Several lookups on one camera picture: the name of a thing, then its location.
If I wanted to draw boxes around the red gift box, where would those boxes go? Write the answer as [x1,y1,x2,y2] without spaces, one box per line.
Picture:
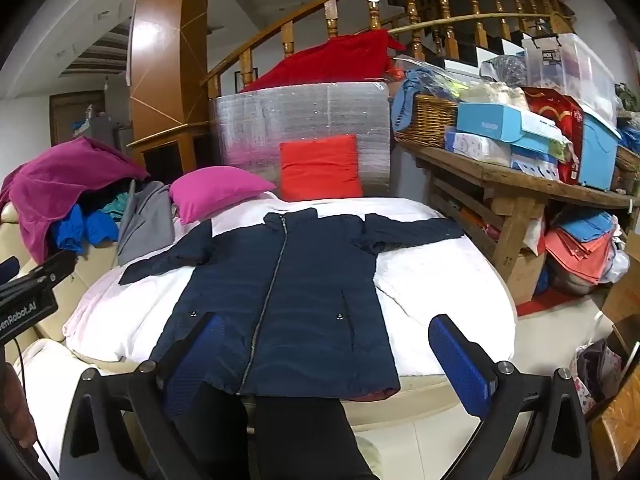
[522,87,585,183]

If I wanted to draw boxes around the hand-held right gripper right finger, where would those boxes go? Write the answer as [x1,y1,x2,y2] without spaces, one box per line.
[428,314,593,480]

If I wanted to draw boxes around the wooden bench table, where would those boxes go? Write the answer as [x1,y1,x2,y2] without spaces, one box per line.
[400,137,640,306]

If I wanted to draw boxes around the clear bag of clothes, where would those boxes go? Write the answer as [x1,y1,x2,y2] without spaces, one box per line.
[395,55,481,101]

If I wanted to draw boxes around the magenta blanket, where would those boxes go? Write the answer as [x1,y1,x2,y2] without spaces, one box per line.
[0,136,151,266]

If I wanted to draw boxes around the red cloth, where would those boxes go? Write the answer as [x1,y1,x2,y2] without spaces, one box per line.
[240,29,407,93]

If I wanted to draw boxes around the wooden stair railing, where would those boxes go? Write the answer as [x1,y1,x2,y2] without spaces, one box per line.
[200,0,576,101]

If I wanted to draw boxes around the teal garment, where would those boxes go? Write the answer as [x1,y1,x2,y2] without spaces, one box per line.
[97,195,132,223]

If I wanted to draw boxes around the red cushion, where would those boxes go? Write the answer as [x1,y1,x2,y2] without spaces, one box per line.
[279,134,364,202]

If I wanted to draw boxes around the red floor mat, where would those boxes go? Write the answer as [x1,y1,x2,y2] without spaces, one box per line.
[515,285,606,317]

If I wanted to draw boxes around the patterned shopping bag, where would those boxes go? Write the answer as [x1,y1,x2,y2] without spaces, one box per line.
[572,340,621,411]

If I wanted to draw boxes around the wooden door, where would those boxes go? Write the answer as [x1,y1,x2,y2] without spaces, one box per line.
[49,91,106,133]

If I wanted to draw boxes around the grey garment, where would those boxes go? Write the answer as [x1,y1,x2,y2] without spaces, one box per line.
[116,180,177,266]

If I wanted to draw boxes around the pink pillow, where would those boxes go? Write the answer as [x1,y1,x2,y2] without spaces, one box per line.
[169,166,277,226]

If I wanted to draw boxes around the bright blue garment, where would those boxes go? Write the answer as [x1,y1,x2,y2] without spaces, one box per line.
[49,203,121,256]

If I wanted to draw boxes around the light blue cardboard box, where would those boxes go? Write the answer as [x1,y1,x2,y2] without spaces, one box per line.
[456,102,563,151]

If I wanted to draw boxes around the wicker basket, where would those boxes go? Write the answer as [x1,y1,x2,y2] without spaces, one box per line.
[394,94,460,150]

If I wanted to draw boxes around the clear plastic storage box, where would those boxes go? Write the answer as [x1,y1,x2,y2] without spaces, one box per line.
[522,34,617,126]

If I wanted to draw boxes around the white patterned tissue box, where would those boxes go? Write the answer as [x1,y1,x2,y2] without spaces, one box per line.
[445,130,513,167]

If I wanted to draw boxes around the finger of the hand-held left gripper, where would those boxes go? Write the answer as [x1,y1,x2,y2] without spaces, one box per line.
[17,249,79,292]

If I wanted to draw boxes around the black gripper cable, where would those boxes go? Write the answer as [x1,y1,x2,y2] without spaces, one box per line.
[10,332,56,476]

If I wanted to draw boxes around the blue plastic bin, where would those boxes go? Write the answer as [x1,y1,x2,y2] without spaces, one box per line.
[577,110,621,192]

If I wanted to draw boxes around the wooden pillar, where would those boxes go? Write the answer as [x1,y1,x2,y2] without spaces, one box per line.
[126,0,212,186]

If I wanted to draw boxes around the navy blue padded jacket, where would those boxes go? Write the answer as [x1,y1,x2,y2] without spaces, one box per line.
[120,207,466,403]

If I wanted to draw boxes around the silver foil insulation board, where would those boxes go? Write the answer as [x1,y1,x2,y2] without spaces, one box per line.
[209,81,392,196]

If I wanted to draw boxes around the stack of coral cloths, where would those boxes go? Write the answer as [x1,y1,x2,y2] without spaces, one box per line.
[544,212,618,286]

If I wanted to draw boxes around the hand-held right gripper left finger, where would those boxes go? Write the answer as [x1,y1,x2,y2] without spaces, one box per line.
[60,312,251,480]

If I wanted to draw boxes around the beige sofa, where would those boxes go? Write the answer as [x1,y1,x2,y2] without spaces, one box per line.
[0,199,166,480]

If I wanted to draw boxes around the person's legs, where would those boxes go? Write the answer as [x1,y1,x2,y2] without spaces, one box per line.
[200,385,378,480]

